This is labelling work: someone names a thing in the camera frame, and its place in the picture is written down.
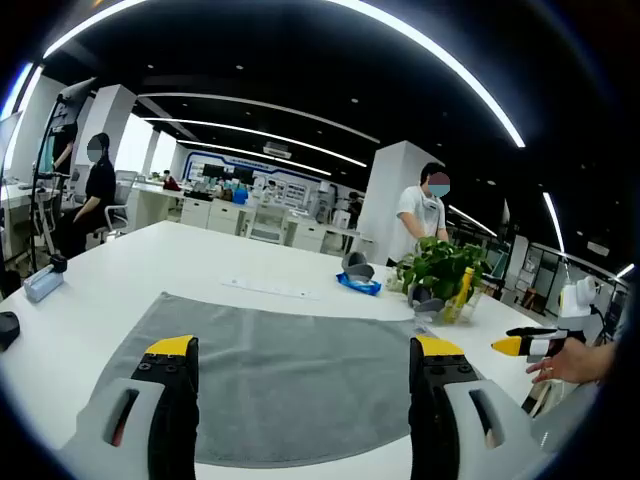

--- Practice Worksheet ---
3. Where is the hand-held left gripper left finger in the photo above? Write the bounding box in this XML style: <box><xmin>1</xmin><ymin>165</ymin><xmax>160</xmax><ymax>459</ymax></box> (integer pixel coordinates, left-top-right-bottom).
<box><xmin>58</xmin><ymin>334</ymin><xmax>201</xmax><ymax>480</ymax></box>

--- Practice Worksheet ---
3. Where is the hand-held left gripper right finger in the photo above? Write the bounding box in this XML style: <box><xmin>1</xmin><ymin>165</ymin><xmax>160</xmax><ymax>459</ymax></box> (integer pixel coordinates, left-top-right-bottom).
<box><xmin>408</xmin><ymin>334</ymin><xmax>551</xmax><ymax>480</ymax></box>

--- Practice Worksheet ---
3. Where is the grey towel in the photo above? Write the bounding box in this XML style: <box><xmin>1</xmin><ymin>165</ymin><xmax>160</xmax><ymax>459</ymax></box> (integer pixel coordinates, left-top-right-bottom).
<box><xmin>97</xmin><ymin>291</ymin><xmax>484</xmax><ymax>469</ymax></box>

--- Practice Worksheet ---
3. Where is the person's right hand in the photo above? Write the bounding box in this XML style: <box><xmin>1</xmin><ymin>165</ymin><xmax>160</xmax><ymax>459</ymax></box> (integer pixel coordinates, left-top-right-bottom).
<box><xmin>525</xmin><ymin>339</ymin><xmax>614</xmax><ymax>386</ymax></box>

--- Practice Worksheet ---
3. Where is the glass vase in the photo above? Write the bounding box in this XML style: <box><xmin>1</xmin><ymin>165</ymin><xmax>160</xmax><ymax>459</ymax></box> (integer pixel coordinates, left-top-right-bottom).
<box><xmin>442</xmin><ymin>284</ymin><xmax>485</xmax><ymax>326</ymax></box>

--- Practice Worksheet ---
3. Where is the yellow bottle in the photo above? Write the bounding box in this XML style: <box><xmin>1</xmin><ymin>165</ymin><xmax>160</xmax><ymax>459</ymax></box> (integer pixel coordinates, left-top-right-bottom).
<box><xmin>442</xmin><ymin>266</ymin><xmax>476</xmax><ymax>324</ymax></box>

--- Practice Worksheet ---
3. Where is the grey padded object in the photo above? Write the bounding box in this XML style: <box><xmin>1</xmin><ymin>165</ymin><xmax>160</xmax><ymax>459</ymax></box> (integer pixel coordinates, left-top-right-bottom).
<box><xmin>407</xmin><ymin>282</ymin><xmax>446</xmax><ymax>315</ymax></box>
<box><xmin>340</xmin><ymin>251</ymin><xmax>376</xmax><ymax>281</ymax></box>

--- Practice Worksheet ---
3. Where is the green potted plant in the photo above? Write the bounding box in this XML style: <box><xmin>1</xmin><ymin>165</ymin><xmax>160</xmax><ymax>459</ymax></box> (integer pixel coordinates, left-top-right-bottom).
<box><xmin>395</xmin><ymin>235</ymin><xmax>494</xmax><ymax>301</ymax></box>

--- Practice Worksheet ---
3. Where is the white table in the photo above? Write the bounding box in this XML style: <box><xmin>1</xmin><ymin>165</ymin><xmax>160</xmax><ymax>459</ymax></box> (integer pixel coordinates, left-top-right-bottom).
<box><xmin>0</xmin><ymin>219</ymin><xmax>601</xmax><ymax>480</ymax></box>

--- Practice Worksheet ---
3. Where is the blue wipes packet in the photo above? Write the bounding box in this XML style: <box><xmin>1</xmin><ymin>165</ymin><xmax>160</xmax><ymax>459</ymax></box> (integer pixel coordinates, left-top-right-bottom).
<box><xmin>335</xmin><ymin>272</ymin><xmax>383</xmax><ymax>296</ymax></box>

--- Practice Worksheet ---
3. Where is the light blue box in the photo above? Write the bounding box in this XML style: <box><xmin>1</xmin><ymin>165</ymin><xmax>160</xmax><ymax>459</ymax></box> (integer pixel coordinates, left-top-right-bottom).
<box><xmin>22</xmin><ymin>264</ymin><xmax>66</xmax><ymax>304</ymax></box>

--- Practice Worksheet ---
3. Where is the black rounded object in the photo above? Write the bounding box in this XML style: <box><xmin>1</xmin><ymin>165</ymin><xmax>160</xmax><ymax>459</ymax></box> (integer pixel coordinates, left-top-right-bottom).
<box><xmin>0</xmin><ymin>311</ymin><xmax>21</xmax><ymax>353</ymax></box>

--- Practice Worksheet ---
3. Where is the grey office chair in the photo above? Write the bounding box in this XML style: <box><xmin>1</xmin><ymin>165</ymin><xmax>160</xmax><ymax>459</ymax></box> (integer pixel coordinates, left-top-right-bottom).
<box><xmin>97</xmin><ymin>170</ymin><xmax>137</xmax><ymax>244</ymax></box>

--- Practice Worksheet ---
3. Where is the white mesh office chair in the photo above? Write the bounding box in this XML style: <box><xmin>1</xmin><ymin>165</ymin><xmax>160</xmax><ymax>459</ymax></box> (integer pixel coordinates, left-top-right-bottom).
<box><xmin>248</xmin><ymin>202</ymin><xmax>290</xmax><ymax>245</ymax></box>

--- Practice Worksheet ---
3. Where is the black light stand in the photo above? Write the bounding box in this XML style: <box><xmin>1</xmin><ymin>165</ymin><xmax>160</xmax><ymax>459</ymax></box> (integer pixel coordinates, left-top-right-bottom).
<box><xmin>28</xmin><ymin>77</ymin><xmax>99</xmax><ymax>266</ymax></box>

